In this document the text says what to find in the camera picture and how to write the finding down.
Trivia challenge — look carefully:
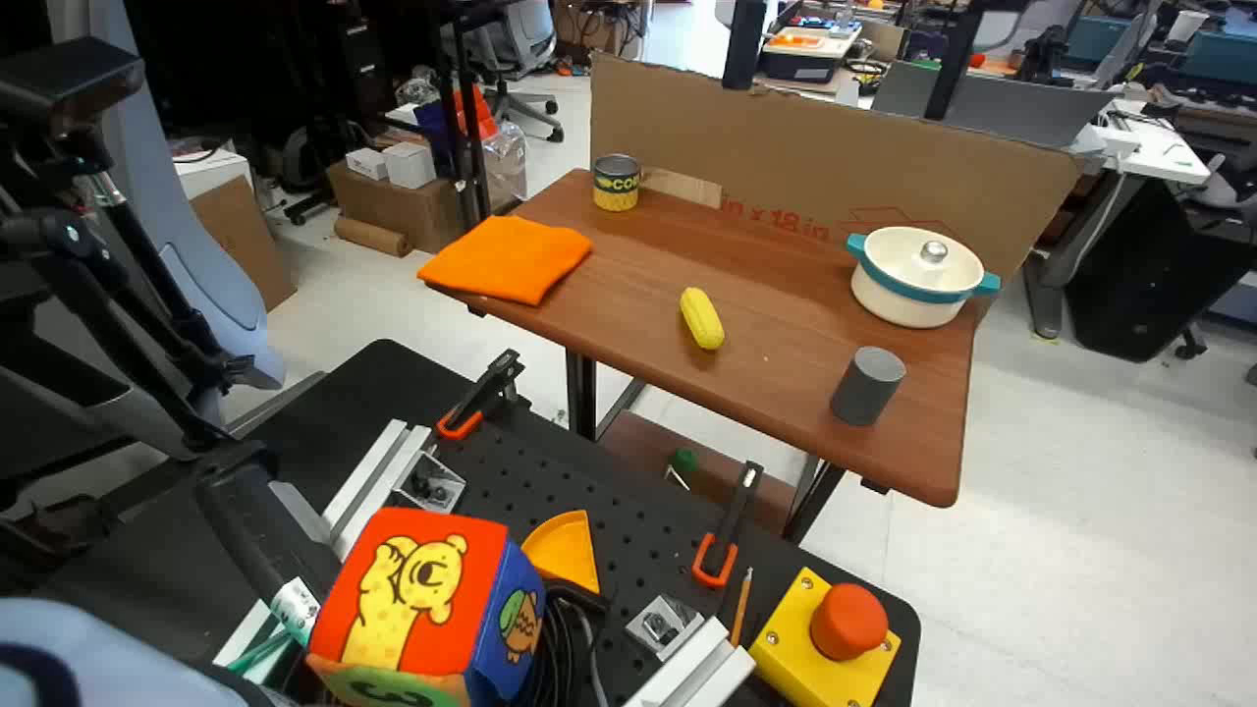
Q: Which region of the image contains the white bowl with teal band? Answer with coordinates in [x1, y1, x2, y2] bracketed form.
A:
[846, 223, 1005, 328]

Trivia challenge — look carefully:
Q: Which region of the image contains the yellow banana toy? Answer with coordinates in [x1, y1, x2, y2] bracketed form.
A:
[676, 283, 726, 353]

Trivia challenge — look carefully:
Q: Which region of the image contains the black perforated base board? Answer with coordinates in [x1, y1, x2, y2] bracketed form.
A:
[193, 335, 923, 707]

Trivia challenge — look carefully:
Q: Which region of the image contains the orange folded cloth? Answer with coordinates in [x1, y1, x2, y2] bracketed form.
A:
[415, 213, 597, 310]

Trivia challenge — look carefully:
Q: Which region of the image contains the tin can with yellow label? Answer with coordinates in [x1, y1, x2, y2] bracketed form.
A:
[591, 150, 645, 214]

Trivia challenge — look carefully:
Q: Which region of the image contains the orange plastic wedge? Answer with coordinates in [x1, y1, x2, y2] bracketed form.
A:
[518, 506, 605, 595]

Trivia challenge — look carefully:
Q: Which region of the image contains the small square marker tag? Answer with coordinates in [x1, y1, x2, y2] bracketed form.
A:
[625, 591, 706, 664]
[390, 448, 468, 515]

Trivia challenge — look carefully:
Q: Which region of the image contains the grey cylinder cup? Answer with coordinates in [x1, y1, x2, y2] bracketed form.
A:
[828, 342, 910, 428]

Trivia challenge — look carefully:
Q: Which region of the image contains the brown cardboard back panel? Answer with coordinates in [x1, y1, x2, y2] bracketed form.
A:
[587, 61, 1086, 278]

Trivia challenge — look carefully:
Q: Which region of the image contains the large open cardboard box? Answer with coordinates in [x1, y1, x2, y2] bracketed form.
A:
[325, 141, 470, 260]

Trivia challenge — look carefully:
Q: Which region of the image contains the wooden pencil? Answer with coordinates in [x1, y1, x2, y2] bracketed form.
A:
[726, 561, 758, 647]

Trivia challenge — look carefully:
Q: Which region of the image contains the black office chair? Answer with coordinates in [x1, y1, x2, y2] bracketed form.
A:
[459, 0, 570, 143]

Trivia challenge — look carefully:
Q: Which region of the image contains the colourful plush bear cube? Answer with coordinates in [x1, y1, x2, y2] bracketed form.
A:
[304, 502, 550, 707]

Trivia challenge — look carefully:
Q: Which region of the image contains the yellow emergency stop box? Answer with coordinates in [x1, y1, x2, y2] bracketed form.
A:
[748, 564, 902, 707]

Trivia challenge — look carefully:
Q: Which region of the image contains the small brown cardboard box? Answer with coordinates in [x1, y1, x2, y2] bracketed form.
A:
[189, 171, 299, 315]

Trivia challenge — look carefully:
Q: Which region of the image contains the blue grey fabric cover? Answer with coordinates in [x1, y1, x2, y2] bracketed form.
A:
[51, 0, 286, 383]

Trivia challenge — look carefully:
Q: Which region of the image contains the black bulky bag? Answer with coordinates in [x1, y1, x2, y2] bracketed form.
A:
[1062, 171, 1257, 363]

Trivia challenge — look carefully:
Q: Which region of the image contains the white office desk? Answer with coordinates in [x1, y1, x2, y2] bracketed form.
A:
[1018, 98, 1213, 342]

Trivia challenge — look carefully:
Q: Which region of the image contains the black metal table frame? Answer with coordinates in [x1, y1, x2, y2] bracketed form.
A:
[567, 344, 897, 547]

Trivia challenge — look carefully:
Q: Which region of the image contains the aluminium profile rail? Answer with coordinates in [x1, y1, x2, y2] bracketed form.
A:
[324, 414, 436, 561]
[621, 612, 758, 707]

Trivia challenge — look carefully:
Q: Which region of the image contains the bundle of cables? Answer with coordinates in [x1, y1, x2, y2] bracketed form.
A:
[535, 583, 613, 707]

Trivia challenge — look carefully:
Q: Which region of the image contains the white bracket with green cable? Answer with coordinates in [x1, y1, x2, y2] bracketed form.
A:
[207, 574, 325, 685]

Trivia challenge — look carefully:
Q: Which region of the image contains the black camera tripod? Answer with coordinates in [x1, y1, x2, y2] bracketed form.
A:
[0, 35, 286, 591]

